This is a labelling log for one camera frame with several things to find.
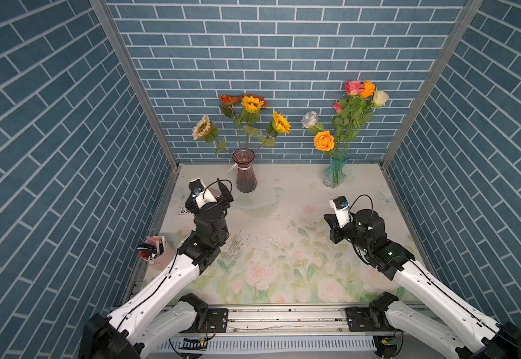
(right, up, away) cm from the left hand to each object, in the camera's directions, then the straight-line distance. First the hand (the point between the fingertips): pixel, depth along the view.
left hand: (217, 184), depth 72 cm
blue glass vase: (+48, +4, +34) cm, 59 cm away
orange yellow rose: (+37, +16, +9) cm, 41 cm away
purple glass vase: (+6, +1, +30) cm, 31 cm away
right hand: (+38, -11, +5) cm, 40 cm away
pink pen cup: (-24, -25, +8) cm, 36 cm away
